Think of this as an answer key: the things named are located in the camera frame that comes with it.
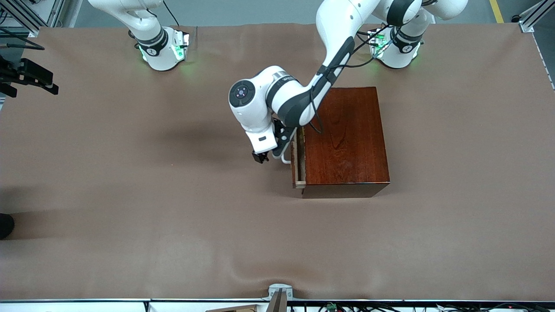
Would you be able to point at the light wood drawer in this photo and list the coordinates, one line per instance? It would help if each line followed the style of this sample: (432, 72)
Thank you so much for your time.
(295, 173)

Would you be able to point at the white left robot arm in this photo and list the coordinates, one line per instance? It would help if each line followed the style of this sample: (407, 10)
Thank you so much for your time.
(338, 26)

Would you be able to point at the white arm base connector box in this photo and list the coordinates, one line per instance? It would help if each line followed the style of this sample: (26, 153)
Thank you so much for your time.
(180, 45)
(377, 47)

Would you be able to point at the dark red wooden cabinet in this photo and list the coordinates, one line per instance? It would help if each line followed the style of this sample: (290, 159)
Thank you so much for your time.
(347, 143)

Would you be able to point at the black round object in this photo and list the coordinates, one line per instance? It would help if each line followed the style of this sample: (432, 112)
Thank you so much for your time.
(5, 226)

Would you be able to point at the brown table cover sheet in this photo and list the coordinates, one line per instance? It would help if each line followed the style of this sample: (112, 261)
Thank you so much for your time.
(130, 242)

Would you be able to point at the light wooden plank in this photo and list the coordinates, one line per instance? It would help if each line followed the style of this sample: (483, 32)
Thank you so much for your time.
(236, 309)

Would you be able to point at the aluminium frame profile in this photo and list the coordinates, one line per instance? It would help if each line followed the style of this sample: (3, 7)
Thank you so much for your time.
(535, 15)
(26, 17)

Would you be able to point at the grey metal clamp bracket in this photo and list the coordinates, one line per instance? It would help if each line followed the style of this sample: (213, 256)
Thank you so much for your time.
(277, 291)

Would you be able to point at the white table edge rail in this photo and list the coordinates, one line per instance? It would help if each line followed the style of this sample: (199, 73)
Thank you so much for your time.
(86, 306)

